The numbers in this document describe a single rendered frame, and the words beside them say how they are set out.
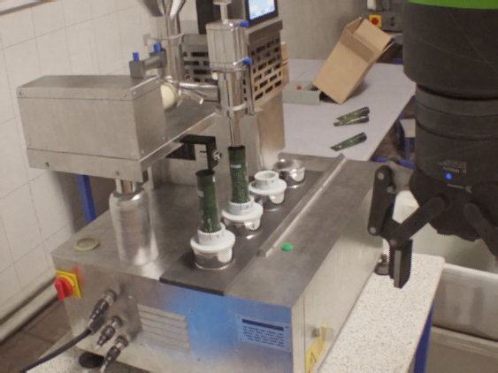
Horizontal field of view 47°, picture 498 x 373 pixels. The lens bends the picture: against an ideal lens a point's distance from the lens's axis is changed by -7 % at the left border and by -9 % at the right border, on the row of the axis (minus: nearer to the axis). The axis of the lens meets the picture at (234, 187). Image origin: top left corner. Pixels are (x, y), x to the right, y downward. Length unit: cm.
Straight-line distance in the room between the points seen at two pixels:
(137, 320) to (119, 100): 40
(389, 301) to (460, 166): 101
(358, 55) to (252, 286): 184
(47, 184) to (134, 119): 191
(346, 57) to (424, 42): 233
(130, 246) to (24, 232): 173
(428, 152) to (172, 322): 72
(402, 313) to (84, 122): 79
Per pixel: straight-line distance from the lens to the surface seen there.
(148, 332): 112
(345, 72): 273
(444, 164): 41
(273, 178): 116
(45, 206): 284
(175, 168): 135
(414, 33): 39
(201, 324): 103
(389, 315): 136
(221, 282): 97
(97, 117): 99
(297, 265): 102
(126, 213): 103
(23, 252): 278
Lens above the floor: 156
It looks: 24 degrees down
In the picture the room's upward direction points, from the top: 5 degrees counter-clockwise
